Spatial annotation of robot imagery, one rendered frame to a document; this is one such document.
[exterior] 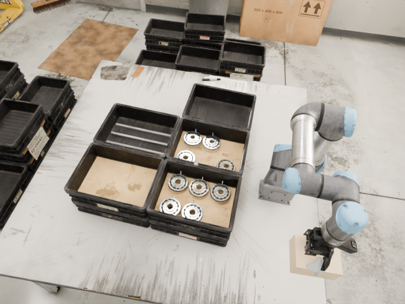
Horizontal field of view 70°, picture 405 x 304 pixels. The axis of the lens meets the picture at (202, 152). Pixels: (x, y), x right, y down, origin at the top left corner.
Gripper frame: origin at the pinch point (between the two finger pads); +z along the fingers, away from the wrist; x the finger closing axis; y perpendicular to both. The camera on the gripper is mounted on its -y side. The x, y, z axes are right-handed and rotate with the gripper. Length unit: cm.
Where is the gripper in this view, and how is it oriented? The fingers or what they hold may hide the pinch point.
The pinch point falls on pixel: (315, 255)
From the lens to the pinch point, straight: 119.4
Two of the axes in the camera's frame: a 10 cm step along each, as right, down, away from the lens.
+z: -0.5, 5.9, 8.0
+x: -1.5, 7.9, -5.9
